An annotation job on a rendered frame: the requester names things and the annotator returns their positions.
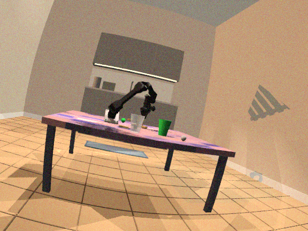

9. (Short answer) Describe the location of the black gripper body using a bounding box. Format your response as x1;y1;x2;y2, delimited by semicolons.
140;102;151;112

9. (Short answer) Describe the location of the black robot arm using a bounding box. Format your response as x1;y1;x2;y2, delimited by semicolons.
108;81;157;119

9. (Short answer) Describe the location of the small grey ball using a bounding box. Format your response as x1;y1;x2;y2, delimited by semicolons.
181;135;187;141

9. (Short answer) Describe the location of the clear plastic cup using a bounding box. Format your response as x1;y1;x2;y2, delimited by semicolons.
130;114;145;134

